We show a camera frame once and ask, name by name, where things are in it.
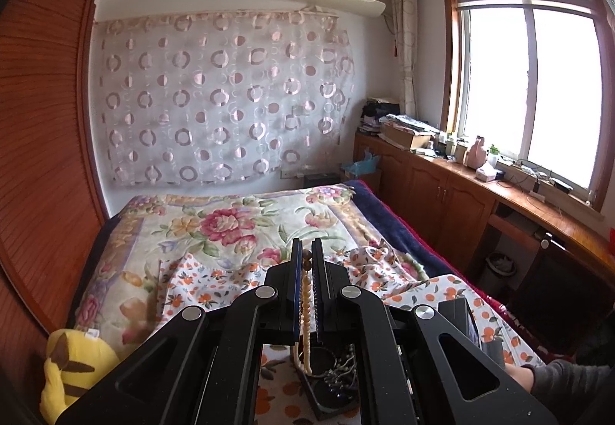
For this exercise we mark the black jewellery tray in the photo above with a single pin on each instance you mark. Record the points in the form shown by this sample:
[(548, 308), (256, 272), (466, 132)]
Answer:
[(326, 406)]

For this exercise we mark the floral blanket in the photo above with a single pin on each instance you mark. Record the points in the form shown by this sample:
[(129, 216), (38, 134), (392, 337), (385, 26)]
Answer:
[(221, 223)]

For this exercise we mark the person's right forearm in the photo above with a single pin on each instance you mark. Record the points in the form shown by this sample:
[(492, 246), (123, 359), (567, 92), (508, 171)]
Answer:
[(567, 377)]

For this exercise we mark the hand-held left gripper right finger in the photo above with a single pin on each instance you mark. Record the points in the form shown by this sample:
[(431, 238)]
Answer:
[(315, 309)]

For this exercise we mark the pile of dark clothes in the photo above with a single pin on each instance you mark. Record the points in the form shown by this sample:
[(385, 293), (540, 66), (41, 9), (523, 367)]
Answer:
[(379, 115)]

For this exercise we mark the yellow plush toy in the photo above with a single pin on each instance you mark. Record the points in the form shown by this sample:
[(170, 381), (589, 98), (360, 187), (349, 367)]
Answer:
[(72, 372)]

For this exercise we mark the white tissue box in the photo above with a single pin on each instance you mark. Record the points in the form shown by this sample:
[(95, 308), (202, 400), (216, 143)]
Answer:
[(487, 174)]

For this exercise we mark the wooden cabinet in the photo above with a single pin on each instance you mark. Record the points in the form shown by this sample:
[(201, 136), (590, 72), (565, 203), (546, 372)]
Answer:
[(432, 194)]

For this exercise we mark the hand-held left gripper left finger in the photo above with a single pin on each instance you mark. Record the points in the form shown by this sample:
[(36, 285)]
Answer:
[(297, 309)]

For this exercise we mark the brown cardboard box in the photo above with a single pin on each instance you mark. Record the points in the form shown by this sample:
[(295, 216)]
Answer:
[(403, 137)]

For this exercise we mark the wooden slatted wardrobe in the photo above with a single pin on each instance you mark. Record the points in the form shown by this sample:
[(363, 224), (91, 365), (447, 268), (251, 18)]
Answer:
[(48, 141)]

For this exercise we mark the green capped bottle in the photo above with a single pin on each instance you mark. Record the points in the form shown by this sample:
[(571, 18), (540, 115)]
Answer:
[(494, 155)]

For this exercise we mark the beige window curtain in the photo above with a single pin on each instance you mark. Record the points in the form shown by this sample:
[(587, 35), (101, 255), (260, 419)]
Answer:
[(403, 45)]

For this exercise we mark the teal bag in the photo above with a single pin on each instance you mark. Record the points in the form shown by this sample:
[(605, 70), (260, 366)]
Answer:
[(363, 165)]

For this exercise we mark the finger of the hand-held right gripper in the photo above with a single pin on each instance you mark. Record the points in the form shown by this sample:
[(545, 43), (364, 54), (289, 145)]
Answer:
[(456, 317)]

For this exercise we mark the circle pattern sheer curtain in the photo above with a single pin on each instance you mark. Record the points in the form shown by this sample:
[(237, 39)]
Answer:
[(216, 93)]

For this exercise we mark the pink vase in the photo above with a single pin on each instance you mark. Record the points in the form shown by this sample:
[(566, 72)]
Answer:
[(475, 153)]

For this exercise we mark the white power strip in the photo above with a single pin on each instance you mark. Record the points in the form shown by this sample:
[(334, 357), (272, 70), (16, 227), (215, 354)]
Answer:
[(537, 192)]

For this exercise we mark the orange fruit print cloth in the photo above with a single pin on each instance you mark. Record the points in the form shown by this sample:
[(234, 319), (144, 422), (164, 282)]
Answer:
[(216, 281)]

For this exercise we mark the navy blue blanket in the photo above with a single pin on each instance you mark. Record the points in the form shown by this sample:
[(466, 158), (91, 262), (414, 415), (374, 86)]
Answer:
[(384, 213)]

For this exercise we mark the small trash bin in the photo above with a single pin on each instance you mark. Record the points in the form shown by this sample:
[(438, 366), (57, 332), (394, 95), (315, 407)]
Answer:
[(502, 273)]

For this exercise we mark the wooden framed window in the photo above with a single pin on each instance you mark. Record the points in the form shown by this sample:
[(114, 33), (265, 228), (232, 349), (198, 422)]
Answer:
[(504, 93)]

